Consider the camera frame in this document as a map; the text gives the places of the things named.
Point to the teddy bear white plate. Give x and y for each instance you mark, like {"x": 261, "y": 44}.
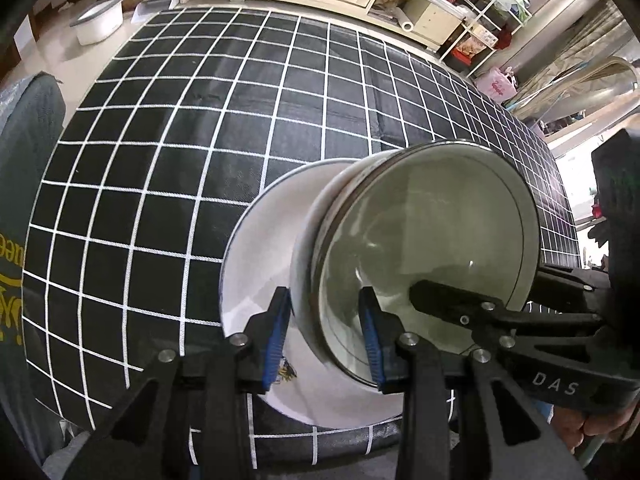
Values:
{"x": 257, "y": 260}

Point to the pink gift bag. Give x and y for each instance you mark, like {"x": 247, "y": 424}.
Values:
{"x": 498, "y": 85}

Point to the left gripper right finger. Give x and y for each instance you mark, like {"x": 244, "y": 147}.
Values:
{"x": 463, "y": 417}

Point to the white paper roll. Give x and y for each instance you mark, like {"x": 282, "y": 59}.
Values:
{"x": 402, "y": 19}

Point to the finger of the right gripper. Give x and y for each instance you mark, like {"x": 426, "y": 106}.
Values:
{"x": 569, "y": 315}
{"x": 556, "y": 282}

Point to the person's right hand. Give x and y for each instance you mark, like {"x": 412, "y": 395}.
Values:
{"x": 572, "y": 426}

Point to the black white checkered tablecloth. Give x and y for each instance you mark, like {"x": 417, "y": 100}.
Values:
{"x": 193, "y": 117}

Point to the white metal shelf rack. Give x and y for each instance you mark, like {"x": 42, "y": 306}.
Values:
{"x": 487, "y": 29}

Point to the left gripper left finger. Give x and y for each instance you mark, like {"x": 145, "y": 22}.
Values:
{"x": 183, "y": 411}

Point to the white round basin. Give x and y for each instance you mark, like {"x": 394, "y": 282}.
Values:
{"x": 98, "y": 22}

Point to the floral patterned bowl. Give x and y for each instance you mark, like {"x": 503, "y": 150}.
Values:
{"x": 453, "y": 213}

